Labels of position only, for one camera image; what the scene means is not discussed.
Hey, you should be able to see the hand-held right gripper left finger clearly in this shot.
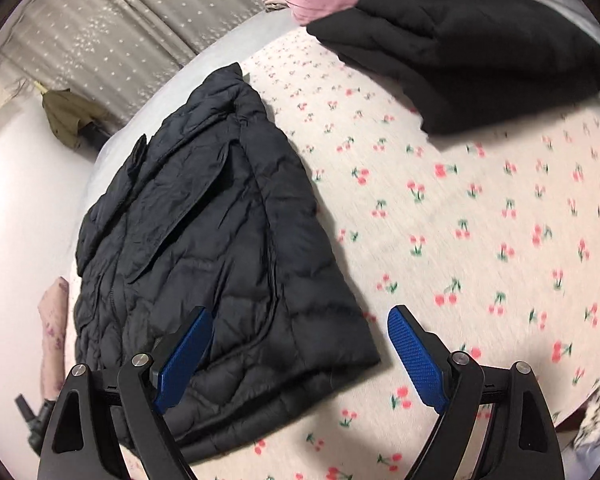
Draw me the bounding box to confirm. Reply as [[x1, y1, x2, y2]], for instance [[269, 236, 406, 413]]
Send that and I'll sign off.
[[36, 306, 214, 480]]

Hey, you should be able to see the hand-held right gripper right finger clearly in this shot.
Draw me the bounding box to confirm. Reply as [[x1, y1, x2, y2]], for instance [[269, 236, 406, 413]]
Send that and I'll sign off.
[[387, 305, 565, 480]]

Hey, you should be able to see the black quilted puffer jacket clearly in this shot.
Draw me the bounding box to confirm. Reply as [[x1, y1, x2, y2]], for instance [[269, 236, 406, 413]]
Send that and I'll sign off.
[[73, 62, 383, 463]]

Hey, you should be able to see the pink floral cloth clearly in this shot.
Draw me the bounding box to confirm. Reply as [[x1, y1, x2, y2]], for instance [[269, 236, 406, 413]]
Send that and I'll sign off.
[[37, 277, 72, 403]]

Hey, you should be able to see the cherry print bed sheet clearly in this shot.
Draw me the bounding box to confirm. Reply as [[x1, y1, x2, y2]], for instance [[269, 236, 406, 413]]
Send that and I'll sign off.
[[125, 26, 600, 480]]

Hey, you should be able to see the black white patterned cloth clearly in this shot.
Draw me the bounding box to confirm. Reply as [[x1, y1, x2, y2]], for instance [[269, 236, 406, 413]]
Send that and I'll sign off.
[[570, 360, 600, 453]]

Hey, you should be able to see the olive green cloth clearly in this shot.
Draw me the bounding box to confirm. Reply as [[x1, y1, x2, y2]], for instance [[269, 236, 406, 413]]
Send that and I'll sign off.
[[41, 88, 104, 151]]

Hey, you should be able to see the black folded garment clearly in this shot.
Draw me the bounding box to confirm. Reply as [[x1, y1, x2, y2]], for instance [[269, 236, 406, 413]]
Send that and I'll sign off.
[[306, 0, 600, 136]]

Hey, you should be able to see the grey dotted curtain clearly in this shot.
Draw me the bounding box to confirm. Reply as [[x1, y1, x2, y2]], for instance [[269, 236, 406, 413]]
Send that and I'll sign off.
[[0, 0, 276, 126]]

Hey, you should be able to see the black cable plug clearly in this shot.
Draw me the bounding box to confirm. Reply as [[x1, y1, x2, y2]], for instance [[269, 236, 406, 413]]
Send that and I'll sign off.
[[14, 394, 56, 453]]

